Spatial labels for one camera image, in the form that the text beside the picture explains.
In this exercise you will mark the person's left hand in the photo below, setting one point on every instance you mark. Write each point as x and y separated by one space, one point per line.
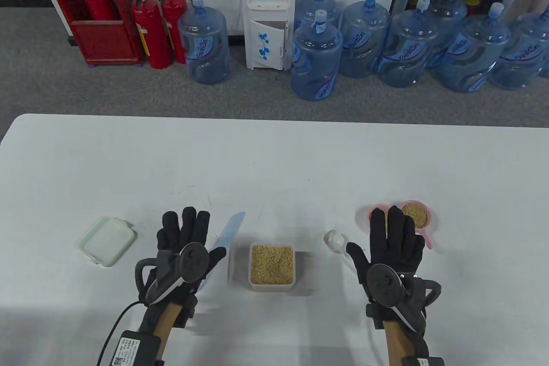
184 228

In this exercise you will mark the person's right hand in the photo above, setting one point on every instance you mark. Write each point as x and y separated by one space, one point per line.
394 246

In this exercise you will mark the small white sesame portion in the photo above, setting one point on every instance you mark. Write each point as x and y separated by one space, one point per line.
418 216

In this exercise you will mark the light blue knife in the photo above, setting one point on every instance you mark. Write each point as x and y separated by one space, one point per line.
231 228

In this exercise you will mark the white coffee spoon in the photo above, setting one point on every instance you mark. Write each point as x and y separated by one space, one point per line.
333 240

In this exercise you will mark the clear green-rimmed container lid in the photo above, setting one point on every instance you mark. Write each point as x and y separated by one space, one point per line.
107 241

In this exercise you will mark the white sesame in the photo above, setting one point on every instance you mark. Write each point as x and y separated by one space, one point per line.
272 265

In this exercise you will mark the clear plastic container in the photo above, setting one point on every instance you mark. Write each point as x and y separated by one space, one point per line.
274 288

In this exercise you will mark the person's right forearm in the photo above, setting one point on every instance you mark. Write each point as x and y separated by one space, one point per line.
396 344

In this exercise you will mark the person's left forearm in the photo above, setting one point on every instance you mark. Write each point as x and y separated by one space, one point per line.
165 323

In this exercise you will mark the black white right hand controller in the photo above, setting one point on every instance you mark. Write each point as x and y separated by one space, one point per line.
384 284

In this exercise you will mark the red fire extinguisher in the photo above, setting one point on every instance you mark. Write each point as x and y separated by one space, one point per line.
173 14
98 7
152 35

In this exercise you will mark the row of blue water jugs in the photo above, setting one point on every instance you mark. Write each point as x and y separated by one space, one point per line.
317 57

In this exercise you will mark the red fire extinguisher cabinet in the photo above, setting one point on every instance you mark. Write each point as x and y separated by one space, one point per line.
103 40

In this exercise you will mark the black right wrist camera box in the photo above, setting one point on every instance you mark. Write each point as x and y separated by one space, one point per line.
422 361

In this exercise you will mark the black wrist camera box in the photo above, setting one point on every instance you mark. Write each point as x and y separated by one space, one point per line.
422 361
133 351

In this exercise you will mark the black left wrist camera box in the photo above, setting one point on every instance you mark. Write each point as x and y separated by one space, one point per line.
133 351

